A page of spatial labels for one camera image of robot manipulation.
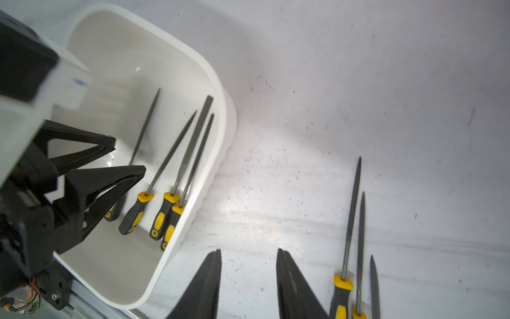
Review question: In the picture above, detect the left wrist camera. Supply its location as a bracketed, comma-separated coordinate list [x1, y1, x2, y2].
[1, 12, 92, 182]

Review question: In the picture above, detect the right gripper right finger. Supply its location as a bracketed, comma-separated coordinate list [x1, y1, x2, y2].
[276, 249, 329, 318]

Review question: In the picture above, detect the file tool yellow black handle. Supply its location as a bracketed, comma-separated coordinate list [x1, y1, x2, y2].
[104, 88, 161, 222]

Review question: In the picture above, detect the aluminium mounting rail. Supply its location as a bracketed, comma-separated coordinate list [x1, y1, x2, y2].
[0, 262, 136, 319]

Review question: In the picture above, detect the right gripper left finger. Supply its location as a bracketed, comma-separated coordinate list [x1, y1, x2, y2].
[167, 249, 222, 319]

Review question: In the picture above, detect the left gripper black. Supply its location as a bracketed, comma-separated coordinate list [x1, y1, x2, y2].
[1, 120, 146, 295]

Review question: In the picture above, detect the white plastic storage box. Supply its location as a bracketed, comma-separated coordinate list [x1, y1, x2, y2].
[51, 3, 236, 309]

